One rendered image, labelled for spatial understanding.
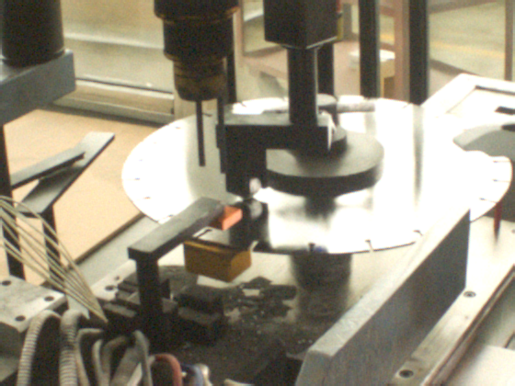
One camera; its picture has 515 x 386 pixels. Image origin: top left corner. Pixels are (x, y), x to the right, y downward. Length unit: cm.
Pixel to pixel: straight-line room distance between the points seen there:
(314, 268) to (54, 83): 27
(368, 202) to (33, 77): 29
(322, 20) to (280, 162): 15
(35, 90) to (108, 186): 49
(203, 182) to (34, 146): 69
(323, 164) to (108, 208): 49
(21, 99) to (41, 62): 4
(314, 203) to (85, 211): 53
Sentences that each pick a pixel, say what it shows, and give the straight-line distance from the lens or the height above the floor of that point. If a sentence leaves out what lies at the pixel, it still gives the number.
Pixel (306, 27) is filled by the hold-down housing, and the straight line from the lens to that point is 73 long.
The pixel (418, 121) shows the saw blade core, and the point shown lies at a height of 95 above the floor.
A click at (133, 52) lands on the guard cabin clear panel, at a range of 157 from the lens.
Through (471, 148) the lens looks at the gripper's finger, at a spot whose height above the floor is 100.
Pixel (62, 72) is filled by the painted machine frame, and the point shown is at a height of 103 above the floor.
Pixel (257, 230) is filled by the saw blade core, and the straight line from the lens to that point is 76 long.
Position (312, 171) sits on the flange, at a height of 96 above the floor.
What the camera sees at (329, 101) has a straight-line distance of 85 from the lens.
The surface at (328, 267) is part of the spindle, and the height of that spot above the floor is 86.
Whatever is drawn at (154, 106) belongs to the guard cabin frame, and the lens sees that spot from 155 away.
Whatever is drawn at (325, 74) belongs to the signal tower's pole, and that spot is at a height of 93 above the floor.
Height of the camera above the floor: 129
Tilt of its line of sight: 24 degrees down
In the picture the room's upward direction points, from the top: 2 degrees counter-clockwise
